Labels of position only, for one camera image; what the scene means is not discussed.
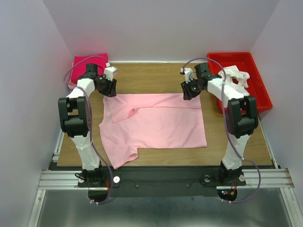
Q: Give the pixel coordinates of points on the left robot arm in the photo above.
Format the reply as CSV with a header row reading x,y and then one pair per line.
x,y
75,115

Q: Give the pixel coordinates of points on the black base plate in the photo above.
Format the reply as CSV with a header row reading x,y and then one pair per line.
x,y
150,173

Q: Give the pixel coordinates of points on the aluminium frame rail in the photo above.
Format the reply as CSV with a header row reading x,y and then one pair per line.
x,y
270,178

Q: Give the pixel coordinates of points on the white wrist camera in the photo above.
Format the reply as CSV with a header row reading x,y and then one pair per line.
x,y
109,72
188,73

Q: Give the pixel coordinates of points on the folded magenta t-shirt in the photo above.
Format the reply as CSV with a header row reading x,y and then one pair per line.
x,y
98,59

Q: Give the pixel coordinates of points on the light pink t-shirt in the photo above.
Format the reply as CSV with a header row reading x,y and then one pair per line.
x,y
162,121

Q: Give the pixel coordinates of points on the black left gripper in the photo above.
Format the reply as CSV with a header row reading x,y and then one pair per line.
x,y
111,91

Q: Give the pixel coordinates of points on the red plastic bin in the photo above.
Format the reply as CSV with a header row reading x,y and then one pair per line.
x,y
245,62

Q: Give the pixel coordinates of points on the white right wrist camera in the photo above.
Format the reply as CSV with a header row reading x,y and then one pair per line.
x,y
188,73

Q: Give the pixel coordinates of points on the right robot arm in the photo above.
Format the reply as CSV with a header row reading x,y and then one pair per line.
x,y
239,112

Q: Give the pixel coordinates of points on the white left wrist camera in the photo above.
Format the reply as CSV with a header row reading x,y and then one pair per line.
x,y
109,72

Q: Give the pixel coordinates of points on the white crumpled t-shirt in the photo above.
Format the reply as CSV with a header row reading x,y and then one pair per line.
x,y
236,79

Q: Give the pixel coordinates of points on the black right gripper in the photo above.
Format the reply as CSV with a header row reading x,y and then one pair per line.
x,y
187,94

